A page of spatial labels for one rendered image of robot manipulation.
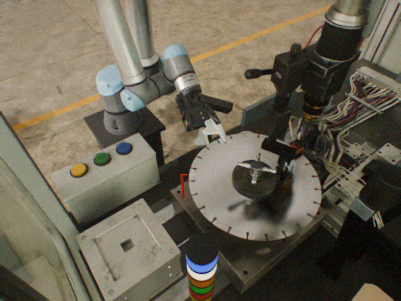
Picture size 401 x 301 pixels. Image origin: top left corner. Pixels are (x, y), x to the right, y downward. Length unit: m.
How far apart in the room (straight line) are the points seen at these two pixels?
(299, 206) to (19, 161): 0.59
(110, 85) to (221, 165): 0.50
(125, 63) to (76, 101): 1.83
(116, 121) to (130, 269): 0.62
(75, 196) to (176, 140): 1.41
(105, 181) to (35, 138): 1.68
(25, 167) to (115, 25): 0.47
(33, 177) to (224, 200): 0.41
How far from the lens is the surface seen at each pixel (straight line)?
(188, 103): 0.88
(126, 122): 1.14
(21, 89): 3.08
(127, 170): 0.86
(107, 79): 1.07
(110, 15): 0.89
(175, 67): 0.92
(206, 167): 0.75
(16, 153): 0.58
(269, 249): 0.77
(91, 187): 0.84
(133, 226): 0.74
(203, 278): 0.45
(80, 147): 2.27
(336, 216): 0.91
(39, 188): 0.65
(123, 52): 0.90
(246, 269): 0.74
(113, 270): 0.70
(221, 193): 0.71
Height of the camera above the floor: 1.54
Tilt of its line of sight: 48 degrees down
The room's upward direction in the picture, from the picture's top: straight up
